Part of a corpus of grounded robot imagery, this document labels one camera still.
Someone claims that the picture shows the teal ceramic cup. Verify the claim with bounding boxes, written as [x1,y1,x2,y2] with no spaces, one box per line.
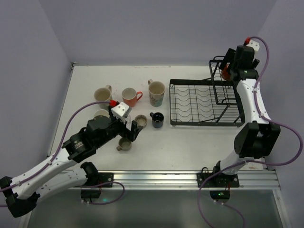
[94,109,110,118]

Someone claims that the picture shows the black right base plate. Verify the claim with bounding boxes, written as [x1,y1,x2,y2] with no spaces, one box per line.
[196,167,240,188]

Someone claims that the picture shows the tall floral cream mug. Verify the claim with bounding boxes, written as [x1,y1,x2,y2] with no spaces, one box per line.
[148,79,165,107]

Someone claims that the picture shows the clear glass cup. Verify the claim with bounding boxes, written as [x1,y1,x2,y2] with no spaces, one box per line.
[126,115,132,124]

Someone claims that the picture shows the blue round mug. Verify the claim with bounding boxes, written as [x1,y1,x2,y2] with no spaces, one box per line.
[150,112,164,129]

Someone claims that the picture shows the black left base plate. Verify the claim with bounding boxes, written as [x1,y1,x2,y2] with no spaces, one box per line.
[78,171,114,188]

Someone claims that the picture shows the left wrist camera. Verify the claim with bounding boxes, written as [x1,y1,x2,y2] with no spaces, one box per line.
[109,100,132,124]

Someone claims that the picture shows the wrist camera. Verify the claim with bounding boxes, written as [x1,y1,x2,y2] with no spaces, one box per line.
[244,37,260,53]
[109,100,132,124]

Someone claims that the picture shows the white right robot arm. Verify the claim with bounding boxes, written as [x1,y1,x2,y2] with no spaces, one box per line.
[213,41,281,175]

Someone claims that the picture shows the black wire dish rack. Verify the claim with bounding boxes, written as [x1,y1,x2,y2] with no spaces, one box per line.
[169,56,250,127]

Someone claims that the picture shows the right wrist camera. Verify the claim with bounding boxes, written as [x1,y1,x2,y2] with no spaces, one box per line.
[244,37,260,53]

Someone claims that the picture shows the small beige patterned cup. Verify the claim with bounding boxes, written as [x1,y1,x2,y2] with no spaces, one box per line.
[134,114,147,128]

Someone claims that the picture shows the beige ceramic mug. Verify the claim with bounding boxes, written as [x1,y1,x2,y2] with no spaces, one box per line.
[94,85,113,102]

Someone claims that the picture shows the cream round mug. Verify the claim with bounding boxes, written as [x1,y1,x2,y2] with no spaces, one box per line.
[116,138,132,151]

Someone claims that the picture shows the aluminium mounting rail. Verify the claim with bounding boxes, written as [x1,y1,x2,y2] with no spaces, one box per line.
[109,171,281,190]

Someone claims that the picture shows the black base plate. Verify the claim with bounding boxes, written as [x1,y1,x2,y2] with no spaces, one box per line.
[78,171,114,188]
[196,167,240,188]

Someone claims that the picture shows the orange ceramic mug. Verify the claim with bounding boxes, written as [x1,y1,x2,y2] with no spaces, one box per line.
[122,88,143,107]

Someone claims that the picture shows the orange round mug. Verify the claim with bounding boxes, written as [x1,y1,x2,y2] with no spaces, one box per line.
[221,64,231,81]

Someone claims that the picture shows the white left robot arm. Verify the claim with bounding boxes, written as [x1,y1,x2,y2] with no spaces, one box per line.
[0,116,143,218]

